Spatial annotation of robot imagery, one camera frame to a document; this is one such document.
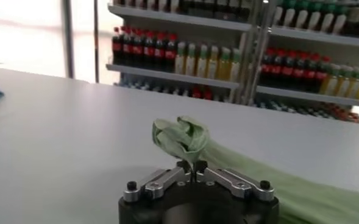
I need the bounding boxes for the grey metal shelving unit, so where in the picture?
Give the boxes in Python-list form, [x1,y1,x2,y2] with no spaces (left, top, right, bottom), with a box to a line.
[105,0,253,104]
[243,0,359,124]

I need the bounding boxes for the thin black pole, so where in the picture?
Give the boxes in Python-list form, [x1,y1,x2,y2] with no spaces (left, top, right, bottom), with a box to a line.
[93,0,100,83]

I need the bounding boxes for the red cap cola bottle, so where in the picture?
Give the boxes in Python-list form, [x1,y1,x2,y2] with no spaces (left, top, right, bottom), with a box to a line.
[293,52,305,91]
[154,32,166,72]
[304,54,317,93]
[165,33,177,73]
[122,27,133,67]
[282,50,294,90]
[132,29,144,69]
[272,48,283,89]
[316,55,329,94]
[143,30,155,70]
[112,26,123,65]
[261,47,273,88]

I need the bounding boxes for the beige label drink bottle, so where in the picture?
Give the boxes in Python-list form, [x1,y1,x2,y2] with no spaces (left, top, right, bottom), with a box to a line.
[346,2,359,37]

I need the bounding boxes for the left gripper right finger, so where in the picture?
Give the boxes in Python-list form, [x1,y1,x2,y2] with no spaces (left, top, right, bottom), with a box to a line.
[194,160,276,202]

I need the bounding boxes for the green cap tea bottle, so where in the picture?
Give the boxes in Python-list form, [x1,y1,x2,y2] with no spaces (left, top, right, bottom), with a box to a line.
[307,0,321,31]
[272,0,285,26]
[295,0,308,29]
[283,0,296,27]
[333,0,347,35]
[321,0,334,33]

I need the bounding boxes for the grey window frame post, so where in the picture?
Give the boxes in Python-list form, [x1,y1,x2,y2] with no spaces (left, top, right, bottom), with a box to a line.
[62,0,76,79]

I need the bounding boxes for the green t-shirt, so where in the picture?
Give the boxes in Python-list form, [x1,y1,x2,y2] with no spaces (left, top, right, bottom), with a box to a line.
[152,115,359,224]

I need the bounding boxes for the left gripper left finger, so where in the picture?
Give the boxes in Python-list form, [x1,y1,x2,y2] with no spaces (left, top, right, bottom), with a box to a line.
[123,160,193,203]

